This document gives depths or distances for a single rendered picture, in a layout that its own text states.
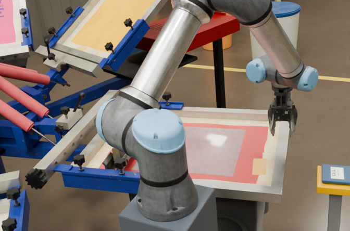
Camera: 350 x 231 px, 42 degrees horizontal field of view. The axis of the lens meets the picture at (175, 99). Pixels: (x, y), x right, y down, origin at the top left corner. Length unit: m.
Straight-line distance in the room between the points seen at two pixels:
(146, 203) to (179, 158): 0.14
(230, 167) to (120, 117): 0.69
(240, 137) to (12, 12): 1.78
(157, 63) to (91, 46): 1.42
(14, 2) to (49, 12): 3.93
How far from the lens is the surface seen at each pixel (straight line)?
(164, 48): 1.14
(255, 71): 1.44
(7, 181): 1.69
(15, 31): 2.95
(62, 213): 3.22
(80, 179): 1.69
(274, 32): 1.22
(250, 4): 1.13
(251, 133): 1.89
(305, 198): 3.12
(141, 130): 0.99
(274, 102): 1.62
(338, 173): 1.65
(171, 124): 1.01
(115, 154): 1.69
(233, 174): 1.65
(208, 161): 1.72
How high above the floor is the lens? 1.90
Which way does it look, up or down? 25 degrees down
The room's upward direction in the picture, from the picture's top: 6 degrees counter-clockwise
